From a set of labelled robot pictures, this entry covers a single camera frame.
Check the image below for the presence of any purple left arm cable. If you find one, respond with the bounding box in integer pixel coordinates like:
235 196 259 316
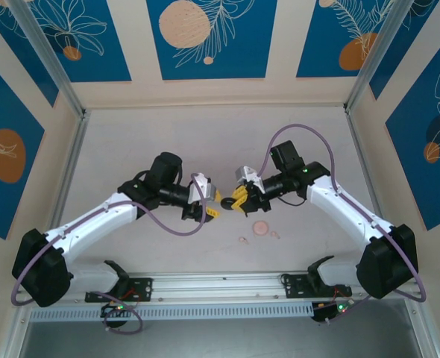
10 172 210 336

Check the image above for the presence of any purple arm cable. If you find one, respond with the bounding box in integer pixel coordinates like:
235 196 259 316
257 123 428 326
10 172 210 336

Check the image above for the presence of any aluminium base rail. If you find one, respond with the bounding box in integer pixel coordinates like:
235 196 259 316
13 271 424 307

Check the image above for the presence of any aluminium frame post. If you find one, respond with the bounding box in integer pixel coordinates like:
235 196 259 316
7 0 89 120
0 304 33 358
345 0 421 112
405 298 440 358

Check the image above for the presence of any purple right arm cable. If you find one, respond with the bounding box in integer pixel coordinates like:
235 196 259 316
257 123 428 326

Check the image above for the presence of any aluminium table side rail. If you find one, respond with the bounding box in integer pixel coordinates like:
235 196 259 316
345 106 389 227
50 110 90 229

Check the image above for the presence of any thin black cable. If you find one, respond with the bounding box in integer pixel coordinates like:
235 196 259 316
278 194 307 208

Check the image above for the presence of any grey metal sheet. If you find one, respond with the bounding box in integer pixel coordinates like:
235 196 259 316
18 300 422 358

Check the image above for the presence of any white slotted cable duct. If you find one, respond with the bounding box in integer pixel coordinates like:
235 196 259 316
29 303 315 321

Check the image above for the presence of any small circuit board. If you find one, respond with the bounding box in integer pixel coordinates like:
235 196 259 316
312 300 351 324
100 301 127 318

